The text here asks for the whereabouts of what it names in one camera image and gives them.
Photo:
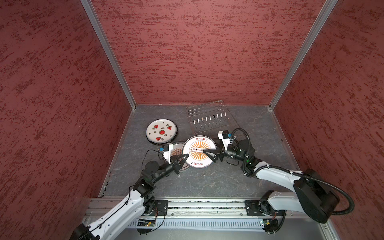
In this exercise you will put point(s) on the connector board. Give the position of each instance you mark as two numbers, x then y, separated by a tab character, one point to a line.
146	223
270	226

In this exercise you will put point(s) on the right corner aluminium profile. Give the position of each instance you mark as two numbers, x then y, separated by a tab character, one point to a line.
317	26

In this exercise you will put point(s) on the orange sunburst plate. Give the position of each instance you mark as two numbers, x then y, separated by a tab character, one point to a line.
195	147
178	150

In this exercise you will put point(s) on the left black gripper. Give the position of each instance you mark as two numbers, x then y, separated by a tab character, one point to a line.
176	165

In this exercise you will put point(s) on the left connector board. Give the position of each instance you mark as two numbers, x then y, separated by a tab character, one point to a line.
146	223

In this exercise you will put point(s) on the watermelon blue rim plate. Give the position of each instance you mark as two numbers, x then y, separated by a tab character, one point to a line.
161	130

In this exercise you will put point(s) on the black striped rim plate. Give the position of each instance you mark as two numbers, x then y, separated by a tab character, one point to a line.
174	136

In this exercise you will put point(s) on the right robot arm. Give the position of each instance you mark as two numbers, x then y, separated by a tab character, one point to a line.
306	191

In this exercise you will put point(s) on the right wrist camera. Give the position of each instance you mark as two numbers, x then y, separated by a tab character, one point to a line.
225	137

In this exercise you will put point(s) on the left corner aluminium profile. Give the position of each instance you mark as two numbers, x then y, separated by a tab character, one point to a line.
97	26

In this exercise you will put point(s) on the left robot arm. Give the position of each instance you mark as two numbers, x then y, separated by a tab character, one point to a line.
139	201

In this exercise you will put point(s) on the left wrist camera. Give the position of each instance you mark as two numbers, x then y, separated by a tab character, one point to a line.
167	149

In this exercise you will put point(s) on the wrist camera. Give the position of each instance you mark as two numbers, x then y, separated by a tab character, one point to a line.
225	137
167	149

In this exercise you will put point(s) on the corner aluminium profile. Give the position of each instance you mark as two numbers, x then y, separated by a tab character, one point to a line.
317	26
97	26

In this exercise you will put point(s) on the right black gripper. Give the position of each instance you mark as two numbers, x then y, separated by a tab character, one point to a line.
215	159

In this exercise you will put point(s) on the right connector board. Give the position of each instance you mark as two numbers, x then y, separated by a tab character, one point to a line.
270	226

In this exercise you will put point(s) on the wire dish rack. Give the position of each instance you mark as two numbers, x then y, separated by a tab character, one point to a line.
210	118

